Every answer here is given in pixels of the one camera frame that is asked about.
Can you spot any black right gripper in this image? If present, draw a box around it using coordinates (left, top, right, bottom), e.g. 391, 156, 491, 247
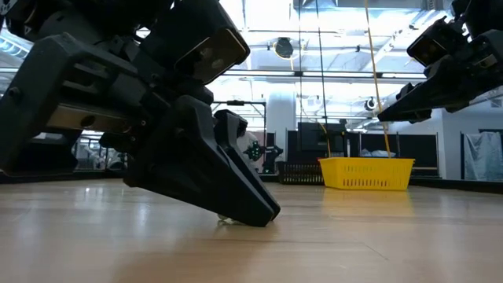
376, 29, 503, 123

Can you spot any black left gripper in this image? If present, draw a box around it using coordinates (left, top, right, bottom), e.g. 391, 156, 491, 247
0, 33, 216, 178

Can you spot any person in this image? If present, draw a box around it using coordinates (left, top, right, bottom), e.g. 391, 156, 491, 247
237, 131, 259, 166

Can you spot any black handheld device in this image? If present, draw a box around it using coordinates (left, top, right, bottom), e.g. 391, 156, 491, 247
245, 141, 284, 174

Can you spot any black partition panel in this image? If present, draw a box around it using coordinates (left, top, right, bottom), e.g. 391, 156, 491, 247
286, 122, 347, 164
360, 133, 439, 168

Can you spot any black plastic basket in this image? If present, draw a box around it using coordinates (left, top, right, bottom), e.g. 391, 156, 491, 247
277, 161, 325, 186

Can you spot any pale blue tarp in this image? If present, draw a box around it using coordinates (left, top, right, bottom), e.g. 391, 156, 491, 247
463, 131, 503, 182

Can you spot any yellow plastic basket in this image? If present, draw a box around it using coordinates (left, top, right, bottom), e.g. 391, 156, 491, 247
318, 156, 417, 192

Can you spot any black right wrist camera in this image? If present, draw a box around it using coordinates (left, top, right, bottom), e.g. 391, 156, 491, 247
406, 15, 471, 68

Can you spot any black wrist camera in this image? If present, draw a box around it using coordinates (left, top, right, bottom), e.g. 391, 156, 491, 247
406, 15, 471, 68
139, 0, 252, 86

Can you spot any yellow hanging cable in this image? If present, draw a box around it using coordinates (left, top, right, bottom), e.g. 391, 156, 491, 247
363, 0, 392, 159

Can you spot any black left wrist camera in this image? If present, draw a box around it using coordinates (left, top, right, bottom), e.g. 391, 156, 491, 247
139, 0, 252, 86

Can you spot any black ceiling cable reel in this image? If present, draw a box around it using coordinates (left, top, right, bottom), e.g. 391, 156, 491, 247
273, 37, 295, 60

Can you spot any black hanging cable with coil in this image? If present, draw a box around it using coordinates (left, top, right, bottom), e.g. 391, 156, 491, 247
314, 0, 332, 159

